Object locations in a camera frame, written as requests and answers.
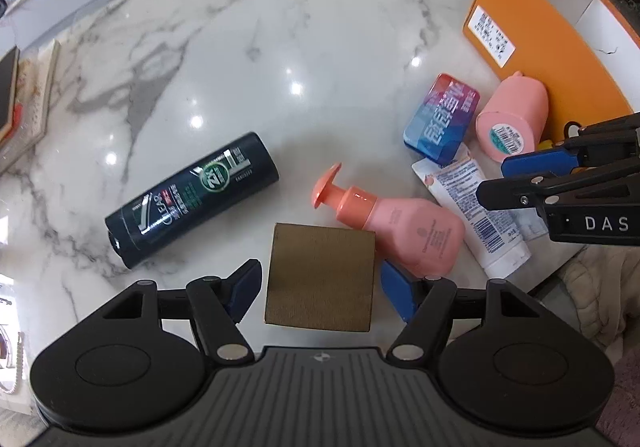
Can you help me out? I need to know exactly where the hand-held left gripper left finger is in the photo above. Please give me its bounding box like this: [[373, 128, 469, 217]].
[[102, 258, 263, 363]]

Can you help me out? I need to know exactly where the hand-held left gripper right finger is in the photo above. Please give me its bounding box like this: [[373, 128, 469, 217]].
[[381, 261, 543, 362]]

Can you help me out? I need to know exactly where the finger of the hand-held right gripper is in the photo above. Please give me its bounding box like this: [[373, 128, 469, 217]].
[[501, 112, 640, 178], [477, 154, 640, 211]]

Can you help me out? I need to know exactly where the white squeeze tube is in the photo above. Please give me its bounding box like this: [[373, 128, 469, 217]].
[[411, 143, 532, 279]]

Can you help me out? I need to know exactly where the pink capped bottle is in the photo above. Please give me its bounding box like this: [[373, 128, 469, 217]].
[[475, 71, 550, 164]]

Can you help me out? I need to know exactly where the pink pump bottle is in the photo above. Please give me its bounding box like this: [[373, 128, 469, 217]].
[[311, 162, 467, 279]]

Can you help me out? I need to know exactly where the brown cardboard box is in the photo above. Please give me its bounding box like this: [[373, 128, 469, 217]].
[[263, 223, 377, 333]]

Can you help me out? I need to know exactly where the blue and red box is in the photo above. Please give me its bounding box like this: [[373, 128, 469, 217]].
[[403, 73, 482, 165]]

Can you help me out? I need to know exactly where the dark green shampoo bottle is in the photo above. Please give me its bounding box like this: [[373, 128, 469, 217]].
[[105, 131, 279, 270]]

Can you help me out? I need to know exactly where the orange storage box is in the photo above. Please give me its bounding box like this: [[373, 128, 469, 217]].
[[461, 0, 640, 138]]

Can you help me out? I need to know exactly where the cream cloth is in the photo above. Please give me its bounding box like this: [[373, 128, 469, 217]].
[[560, 247, 640, 363]]

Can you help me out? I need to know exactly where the purple cloth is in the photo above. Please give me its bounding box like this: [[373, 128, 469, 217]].
[[612, 352, 640, 428]]

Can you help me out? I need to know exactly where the wooden framed board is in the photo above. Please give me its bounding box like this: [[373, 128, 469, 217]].
[[0, 40, 62, 174]]

